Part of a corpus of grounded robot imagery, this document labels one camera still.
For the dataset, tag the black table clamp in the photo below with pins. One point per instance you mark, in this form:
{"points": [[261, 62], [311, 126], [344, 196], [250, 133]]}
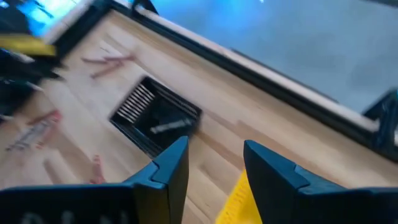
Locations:
{"points": [[146, 7], [385, 124]]}

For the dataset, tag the black metal table frame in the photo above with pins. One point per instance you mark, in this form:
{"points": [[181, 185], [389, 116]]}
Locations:
{"points": [[248, 73]]}

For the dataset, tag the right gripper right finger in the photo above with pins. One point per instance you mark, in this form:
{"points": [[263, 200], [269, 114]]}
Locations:
{"points": [[311, 205]]}

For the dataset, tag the pink crayon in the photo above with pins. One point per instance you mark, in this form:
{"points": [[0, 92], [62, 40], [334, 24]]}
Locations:
{"points": [[98, 171]]}

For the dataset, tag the black plastic basket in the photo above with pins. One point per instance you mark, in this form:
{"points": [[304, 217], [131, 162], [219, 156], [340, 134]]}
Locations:
{"points": [[168, 109]]}

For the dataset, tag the yellow plastic basket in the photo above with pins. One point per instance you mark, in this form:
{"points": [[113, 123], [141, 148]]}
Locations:
{"points": [[239, 202]]}

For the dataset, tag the grey crayon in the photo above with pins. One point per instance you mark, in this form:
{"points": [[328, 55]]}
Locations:
{"points": [[171, 126], [28, 137]]}

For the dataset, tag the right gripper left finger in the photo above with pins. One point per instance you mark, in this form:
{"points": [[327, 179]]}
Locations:
{"points": [[93, 205]]}

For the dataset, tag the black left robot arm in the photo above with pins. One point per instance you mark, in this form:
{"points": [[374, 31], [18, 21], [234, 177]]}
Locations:
{"points": [[18, 71]]}

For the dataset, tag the yellow tag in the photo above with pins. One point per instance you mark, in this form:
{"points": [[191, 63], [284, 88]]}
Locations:
{"points": [[28, 45]]}

